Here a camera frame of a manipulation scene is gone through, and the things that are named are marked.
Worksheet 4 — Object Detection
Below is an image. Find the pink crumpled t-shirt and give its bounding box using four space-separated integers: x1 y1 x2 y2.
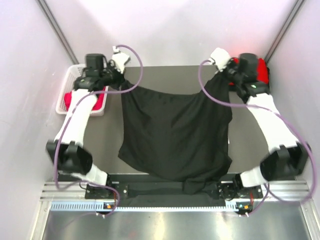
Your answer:
63 91 106 111

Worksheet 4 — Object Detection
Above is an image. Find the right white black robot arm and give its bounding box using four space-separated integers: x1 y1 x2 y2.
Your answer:
213 50 309 198

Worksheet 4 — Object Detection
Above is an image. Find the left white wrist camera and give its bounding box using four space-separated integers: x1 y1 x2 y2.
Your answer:
111 46 131 74

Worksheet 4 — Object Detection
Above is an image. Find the black folded t-shirt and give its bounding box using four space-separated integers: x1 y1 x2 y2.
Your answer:
257 65 270 87

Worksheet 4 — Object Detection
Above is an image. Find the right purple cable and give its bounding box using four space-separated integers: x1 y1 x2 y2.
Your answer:
198 59 316 217

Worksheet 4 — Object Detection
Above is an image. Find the black t-shirt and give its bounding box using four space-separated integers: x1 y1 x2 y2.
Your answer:
257 65 270 87
118 74 233 195

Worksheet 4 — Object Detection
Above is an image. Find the red folded t-shirt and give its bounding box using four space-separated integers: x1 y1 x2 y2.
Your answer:
228 56 269 87

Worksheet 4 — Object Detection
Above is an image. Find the left aluminium corner post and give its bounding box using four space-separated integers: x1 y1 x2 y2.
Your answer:
35 0 79 65

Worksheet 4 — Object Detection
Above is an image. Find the right aluminium corner post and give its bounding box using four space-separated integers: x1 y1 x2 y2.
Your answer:
264 0 306 64

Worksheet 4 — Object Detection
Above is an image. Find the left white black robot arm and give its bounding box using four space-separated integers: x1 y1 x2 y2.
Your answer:
46 51 130 199

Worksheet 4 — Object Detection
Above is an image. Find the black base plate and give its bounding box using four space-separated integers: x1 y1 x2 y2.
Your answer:
84 174 263 201

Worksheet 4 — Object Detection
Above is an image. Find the aluminium frame rail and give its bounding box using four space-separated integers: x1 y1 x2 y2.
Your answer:
40 180 310 205

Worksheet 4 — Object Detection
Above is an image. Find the grey slotted cable duct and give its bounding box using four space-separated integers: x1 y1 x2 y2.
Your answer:
50 201 253 212

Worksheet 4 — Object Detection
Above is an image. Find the white plastic basket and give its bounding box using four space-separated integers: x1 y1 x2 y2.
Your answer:
55 63 108 117

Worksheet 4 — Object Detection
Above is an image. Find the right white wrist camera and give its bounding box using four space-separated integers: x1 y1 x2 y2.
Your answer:
208 47 231 72

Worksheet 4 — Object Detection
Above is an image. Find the aluminium corner post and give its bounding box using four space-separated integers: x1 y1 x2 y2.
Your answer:
264 0 306 64
35 0 79 65

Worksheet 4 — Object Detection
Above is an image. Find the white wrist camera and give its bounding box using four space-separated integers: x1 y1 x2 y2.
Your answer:
208 47 231 72
111 46 131 74

